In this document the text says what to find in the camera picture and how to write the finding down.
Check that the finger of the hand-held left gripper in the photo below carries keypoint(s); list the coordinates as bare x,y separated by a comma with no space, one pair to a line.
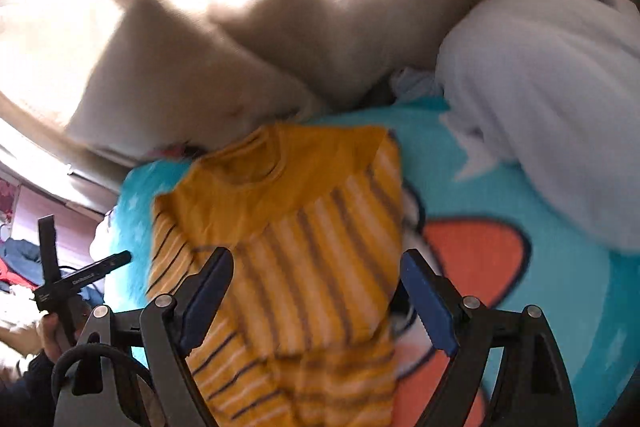
95,271
48,247

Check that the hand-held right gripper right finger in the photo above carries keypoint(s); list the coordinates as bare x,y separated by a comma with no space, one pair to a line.
431,307

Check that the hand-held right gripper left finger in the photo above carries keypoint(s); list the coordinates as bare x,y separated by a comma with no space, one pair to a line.
202,302

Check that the yellow striped shirt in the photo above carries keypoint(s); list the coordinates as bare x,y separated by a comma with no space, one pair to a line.
300,232

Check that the person's left forearm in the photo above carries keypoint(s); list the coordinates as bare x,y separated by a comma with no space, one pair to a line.
27,389

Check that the person's left hand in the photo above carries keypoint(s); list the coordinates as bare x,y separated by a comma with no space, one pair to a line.
49,337

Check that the red cloth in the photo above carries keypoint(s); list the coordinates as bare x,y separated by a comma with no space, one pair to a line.
6,278

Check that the pink floral curtain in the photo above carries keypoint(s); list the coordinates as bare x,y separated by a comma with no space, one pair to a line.
9,202

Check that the teal printed blanket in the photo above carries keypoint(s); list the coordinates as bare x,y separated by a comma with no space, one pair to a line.
565,307

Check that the beige cushion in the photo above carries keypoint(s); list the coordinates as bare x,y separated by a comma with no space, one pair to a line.
165,72

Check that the light blue cloth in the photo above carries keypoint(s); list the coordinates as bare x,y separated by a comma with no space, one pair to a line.
412,83

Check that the white fleece blanket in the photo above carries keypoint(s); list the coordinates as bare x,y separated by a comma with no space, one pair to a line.
540,82

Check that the beige sofa backrest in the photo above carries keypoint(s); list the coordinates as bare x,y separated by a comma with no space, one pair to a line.
375,7

